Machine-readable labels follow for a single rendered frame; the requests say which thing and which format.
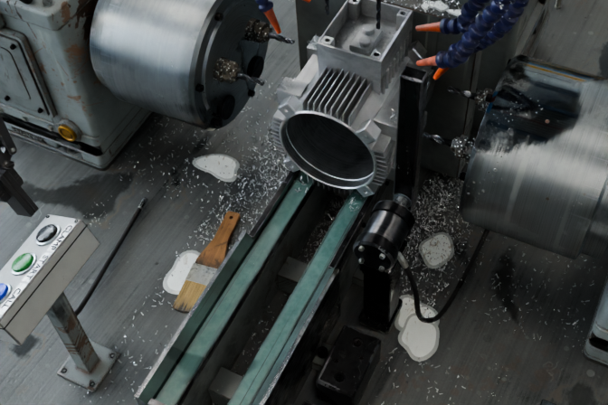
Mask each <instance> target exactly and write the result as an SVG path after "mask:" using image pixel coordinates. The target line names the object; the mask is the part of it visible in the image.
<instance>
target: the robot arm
mask: <svg viewBox="0 0 608 405"><path fill-rule="evenodd" d="M16 151H17V149H16V146H15V144H14V141H13V139H12V138H11V136H10V133H9V131H8V129H7V127H6V125H5V122H4V121H3V119H2V117H1V115H0V202H3V203H8V204H9V205H10V207H11V208H12V209H13V210H14V211H15V213H16V214H17V215H23V216H28V217H32V216H33V215H34V213H35V212H36V211H37V210H38V209H39V208H38V206H37V205H36V204H35V203H34V202H33V200H32V199H31V198H30V197H29V195H28V194H27V193H26V192H25V191H24V189H23V188H22V187H21V185H22V184H23V183H24V181H23V179H22V177H21V176H20V175H19V174H18V173H17V172H16V171H15V170H14V161H10V160H11V157H12V155H14V154H15V153H16Z"/></svg>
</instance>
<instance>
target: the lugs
mask: <svg viewBox="0 0 608 405"><path fill-rule="evenodd" d="M426 53H427V50H426V49H425V48H424V47H423V45H422V44H421V43H420V42H419V41H418V40H417V41H415V42H412V44H411V46H410V47H409V48H408V57H409V58H410V59H411V61H412V62H413V63H416V62H417V61H419V60H422V59H423V58H424V56H425V55H426ZM300 105H301V102H300V101H299V100H298V99H297V98H296V96H295V95H293V94H292V95H290V96H288V97H287V98H285V99H284V100H283V101H282V102H281V103H280V105H279V106H278V110H279V111H280V112H281V113H282V114H283V115H284V116H285V117H286V118H287V117H289V116H290V115H293V114H295V113H296V111H297V110H298V108H299V106H300ZM381 131H382V130H381V129H380V128H379V127H378V126H377V125H376V124H375V123H374V121H373V120H372V119H368V120H367V121H365V122H362V123H361V125H360V126H359V128H358V130H357V131H356V133H357V134H358V135H359V136H360V137H361V139H362V140H363V141H364V142H365V143H366V144H369V143H372V142H375V141H376V140H377V138H378V137H379V135H380V133H381ZM283 163H284V164H285V165H286V166H287V167H288V168H289V169H290V170H291V171H292V172H297V171H298V170H300V169H299V168H298V167H297V166H295V165H294V164H293V163H292V161H291V160H290V159H289V157H288V156H287V157H286V158H285V160H284V161H283ZM378 187H379V185H378V184H371V183H370V184H369V185H366V186H364V187H362V188H359V189H357V190H358V191H359V193H360V194H361V195H362V196H363V197H367V196H370V195H373V194H375V192H376V190H377V188H378Z"/></svg>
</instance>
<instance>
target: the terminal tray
mask: <svg viewBox="0 0 608 405"><path fill-rule="evenodd" d="M376 14H377V11H376V0H346V2H345V3H344V5H343V6H342V7H341V9H340V10H339V12H338V13H337V15H336V16H335V18H334V19H333V21H332V22H331V23H330V25H329V26H328V28H327V30H326V31H325V32H324V33H323V34H322V36H321V37H320V39H319V40H318V42H317V54H318V76H320V74H321V73H322V71H323V70H324V69H325V68H326V67H327V71H329V70H330V68H332V69H333V73H334V71H335V70H336V68H337V69H338V74H339V73H340V72H341V71H342V69H343V70H344V77H345V75H346V74H347V71H349V77H350V78H351V76H352V75H353V73H355V75H356V79H357V78H358V76H359V75H361V83H362V82H363V81H364V79H365V78H366V86H367V87H368V85H369V83H370V82H371V81H372V82H373V91H375V92H376V93H377V94H378V95H379V96H380V95H381V94H383V95H384V94H385V89H388V85H389V83H392V78H394V77H395V73H396V72H398V67H402V62H404V56H405V57H407V56H408V48H409V47H410V46H411V44H412V28H413V10H409V9H406V8H402V7H399V6H396V5H390V4H386V3H383V2H381V12H380V14H381V20H380V29H379V30H378V29H376V28H375V25H376V24H377V20H376ZM366 18H367V20H365V19H366ZM362 19H363V20H364V21H363V22H362ZM353 22H354V24H352V23H353ZM361 23H362V24H361ZM352 25H353V27H354V29H355V30H353V28H352ZM382 27H383V30H382ZM351 30H353V31H351ZM385 31H386V32H387V34H386V33H385ZM351 32H352V33H351ZM389 32H390V34H389ZM393 32H394V33H393ZM353 33H354V34H353ZM340 34H341V35H342V36H341V35H340ZM346 34H347V35H346ZM391 34H392V35H391ZM382 35H383V40H382ZM346 37H347V39H346V40H345V38H346ZM352 39H353V41H352ZM337 41H338V42H337ZM341 45H343V47H344V48H342V47H341ZM384 45H386V46H385V47H384ZM338 47H339V48H338ZM381 47H384V48H381ZM386 47H387V48H386ZM350 50H351V51H350ZM384 51H385V52H384ZM372 52H373V53H372ZM365 53H366V55H365ZM369 54H370V55H371V56H369Z"/></svg>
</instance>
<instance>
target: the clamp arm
mask: <svg viewBox="0 0 608 405"><path fill-rule="evenodd" d="M427 82H428V72H427V71H421V70H418V69H415V68H412V67H408V66H405V67H404V69H403V71H402V73H401V74H400V83H399V99H398V116H397V132H396V149H395V165H394V197H393V201H394V200H395V198H396V197H397V196H398V197H397V199H396V200H398V201H399V200H400V201H401V200H402V199H403V197H404V203H405V204H407V203H408V202H409V203H408V205H407V209H408V210H409V211H412V210H413V207H414V206H415V204H416V201H417V191H418V181H419V171H420V161H421V151H422V141H423V122H424V112H425V102H426V92H427ZM402 196H403V197H402Z"/></svg>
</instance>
